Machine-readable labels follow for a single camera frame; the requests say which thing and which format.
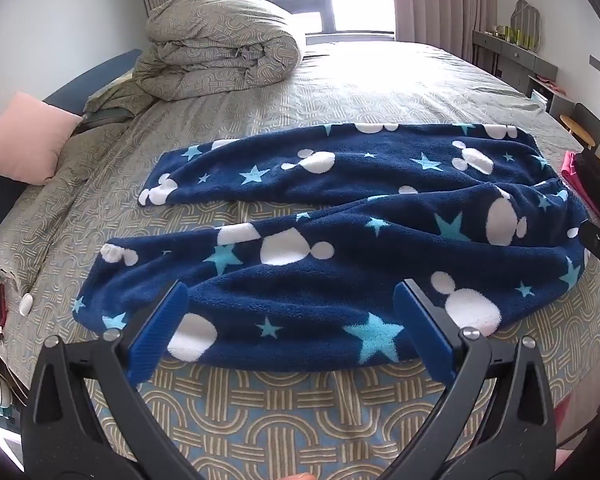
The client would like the cloud shaped mirror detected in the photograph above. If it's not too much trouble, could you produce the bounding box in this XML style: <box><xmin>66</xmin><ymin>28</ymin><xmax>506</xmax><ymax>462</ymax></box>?
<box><xmin>509</xmin><ymin>0</ymin><xmax>542</xmax><ymax>52</ymax></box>

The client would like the navy star fleece blanket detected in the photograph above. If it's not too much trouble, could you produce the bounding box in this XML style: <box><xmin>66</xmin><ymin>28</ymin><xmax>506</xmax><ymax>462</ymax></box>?
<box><xmin>72</xmin><ymin>121</ymin><xmax>592</xmax><ymax>372</ymax></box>

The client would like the bed with patterned sheet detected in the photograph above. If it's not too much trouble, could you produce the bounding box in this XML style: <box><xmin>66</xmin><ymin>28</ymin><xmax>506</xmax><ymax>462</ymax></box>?
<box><xmin>0</xmin><ymin>39</ymin><xmax>600</xmax><ymax>480</ymax></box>

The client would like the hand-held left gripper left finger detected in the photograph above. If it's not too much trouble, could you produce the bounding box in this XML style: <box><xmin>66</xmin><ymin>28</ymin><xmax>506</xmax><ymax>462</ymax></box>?
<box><xmin>21</xmin><ymin>280</ymin><xmax>212</xmax><ymax>480</ymax></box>

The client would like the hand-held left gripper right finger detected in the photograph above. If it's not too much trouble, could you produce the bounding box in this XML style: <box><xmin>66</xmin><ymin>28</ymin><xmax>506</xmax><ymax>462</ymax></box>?
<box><xmin>380</xmin><ymin>279</ymin><xmax>559</xmax><ymax>480</ymax></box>

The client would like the grey dresser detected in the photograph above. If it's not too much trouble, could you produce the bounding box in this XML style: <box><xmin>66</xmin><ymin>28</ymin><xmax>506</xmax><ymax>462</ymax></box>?
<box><xmin>471</xmin><ymin>29</ymin><xmax>560</xmax><ymax>111</ymax></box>

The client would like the pink cloth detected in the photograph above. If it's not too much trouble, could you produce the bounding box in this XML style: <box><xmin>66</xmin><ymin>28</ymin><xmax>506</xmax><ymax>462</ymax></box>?
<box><xmin>560</xmin><ymin>151</ymin><xmax>588</xmax><ymax>196</ymax></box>

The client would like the folded patterned duvet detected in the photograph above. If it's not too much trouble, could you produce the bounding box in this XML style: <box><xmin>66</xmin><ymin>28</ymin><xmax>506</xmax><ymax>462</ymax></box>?
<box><xmin>130</xmin><ymin>0</ymin><xmax>302</xmax><ymax>103</ymax></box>

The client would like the wooden chair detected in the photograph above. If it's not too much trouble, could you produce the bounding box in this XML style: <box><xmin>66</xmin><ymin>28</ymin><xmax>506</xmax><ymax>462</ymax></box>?
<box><xmin>559</xmin><ymin>102</ymin><xmax>600</xmax><ymax>153</ymax></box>

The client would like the pink pillow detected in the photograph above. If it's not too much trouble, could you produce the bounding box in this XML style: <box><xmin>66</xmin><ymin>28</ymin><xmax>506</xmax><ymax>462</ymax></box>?
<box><xmin>0</xmin><ymin>92</ymin><xmax>83</xmax><ymax>186</ymax></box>

